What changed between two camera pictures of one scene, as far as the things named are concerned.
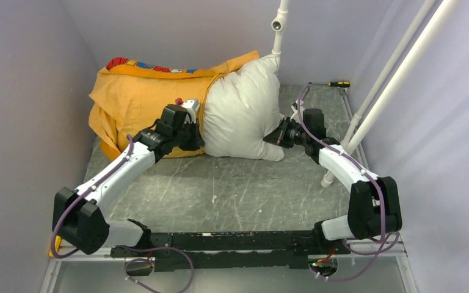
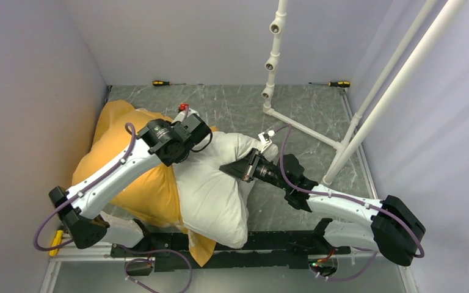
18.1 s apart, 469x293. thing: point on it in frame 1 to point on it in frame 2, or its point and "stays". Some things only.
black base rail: x=232 y=250 stays
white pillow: x=239 y=107 to x=215 y=204
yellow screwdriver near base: x=57 y=245 stays
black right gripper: x=277 y=136 to x=242 y=168
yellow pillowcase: x=131 y=95 to x=113 y=138
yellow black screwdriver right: x=335 y=83 stays
